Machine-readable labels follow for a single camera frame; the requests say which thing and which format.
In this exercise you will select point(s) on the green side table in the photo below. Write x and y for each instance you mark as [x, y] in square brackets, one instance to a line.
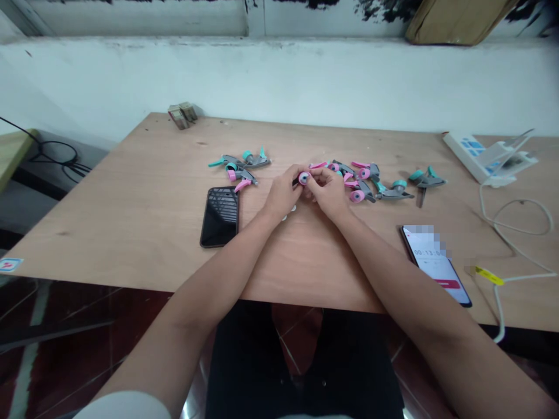
[13, 152]

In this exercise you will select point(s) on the black smartphone with dark screen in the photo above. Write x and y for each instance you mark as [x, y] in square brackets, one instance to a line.
[219, 218]

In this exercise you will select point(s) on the person's right hand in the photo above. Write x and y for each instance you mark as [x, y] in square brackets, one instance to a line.
[334, 194]

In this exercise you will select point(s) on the white power strip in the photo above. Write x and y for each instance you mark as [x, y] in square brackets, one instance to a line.
[467, 152]

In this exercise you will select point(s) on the person's left hand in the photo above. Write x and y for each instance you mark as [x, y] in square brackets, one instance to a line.
[279, 196]

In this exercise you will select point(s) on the smartphone with lit screen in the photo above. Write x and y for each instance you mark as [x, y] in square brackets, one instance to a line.
[441, 270]

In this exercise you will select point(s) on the person's legs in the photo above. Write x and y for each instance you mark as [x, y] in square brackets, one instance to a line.
[305, 371]

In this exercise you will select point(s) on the pink grey spray trigger head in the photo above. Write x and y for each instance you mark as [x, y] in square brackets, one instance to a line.
[244, 176]
[304, 178]

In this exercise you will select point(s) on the teal grey spray trigger head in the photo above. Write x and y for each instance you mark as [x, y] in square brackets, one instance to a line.
[229, 160]
[426, 180]
[260, 162]

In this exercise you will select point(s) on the brown cardboard box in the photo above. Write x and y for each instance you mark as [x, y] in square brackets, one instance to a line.
[458, 19]

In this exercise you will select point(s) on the pile of spray trigger heads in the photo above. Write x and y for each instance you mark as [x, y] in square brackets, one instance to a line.
[363, 174]

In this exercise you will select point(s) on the small beige box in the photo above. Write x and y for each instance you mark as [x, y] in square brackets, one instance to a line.
[178, 118]
[190, 111]

